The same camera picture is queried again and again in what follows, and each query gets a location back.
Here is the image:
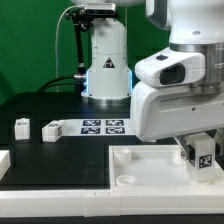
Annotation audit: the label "white cable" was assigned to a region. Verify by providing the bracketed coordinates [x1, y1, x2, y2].
[54, 4, 84, 93]

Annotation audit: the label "white obstacle fence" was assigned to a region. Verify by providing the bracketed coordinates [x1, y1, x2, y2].
[0, 149, 224, 218]

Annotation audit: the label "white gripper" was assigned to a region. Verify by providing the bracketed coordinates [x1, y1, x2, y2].
[130, 82, 224, 161]

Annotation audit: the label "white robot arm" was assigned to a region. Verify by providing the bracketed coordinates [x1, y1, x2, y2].
[130, 0, 224, 159]

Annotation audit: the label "black camera on stand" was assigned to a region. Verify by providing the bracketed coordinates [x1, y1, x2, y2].
[65, 3, 118, 90]

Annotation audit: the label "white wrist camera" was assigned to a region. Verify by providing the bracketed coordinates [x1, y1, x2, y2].
[135, 47, 205, 88]

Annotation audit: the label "white marker base plate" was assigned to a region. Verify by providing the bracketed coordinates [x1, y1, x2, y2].
[64, 118, 133, 136]

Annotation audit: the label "black cables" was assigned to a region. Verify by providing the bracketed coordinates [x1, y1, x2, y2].
[36, 75, 84, 94]

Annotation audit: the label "white square tabletop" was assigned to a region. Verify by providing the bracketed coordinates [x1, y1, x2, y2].
[109, 145, 224, 194]

